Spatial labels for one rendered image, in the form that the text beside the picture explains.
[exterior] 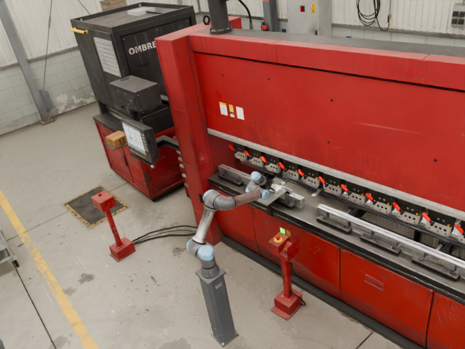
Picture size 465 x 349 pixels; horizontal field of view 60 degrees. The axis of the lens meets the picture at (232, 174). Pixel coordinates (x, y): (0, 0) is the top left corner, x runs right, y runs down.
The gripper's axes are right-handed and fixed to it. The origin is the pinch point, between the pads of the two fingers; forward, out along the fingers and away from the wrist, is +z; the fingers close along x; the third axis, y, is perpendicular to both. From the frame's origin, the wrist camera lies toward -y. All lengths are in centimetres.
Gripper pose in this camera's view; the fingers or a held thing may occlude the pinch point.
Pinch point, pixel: (272, 190)
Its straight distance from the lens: 363.1
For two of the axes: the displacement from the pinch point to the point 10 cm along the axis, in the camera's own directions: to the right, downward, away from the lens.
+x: -7.6, -2.4, 6.0
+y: 4.0, -9.1, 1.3
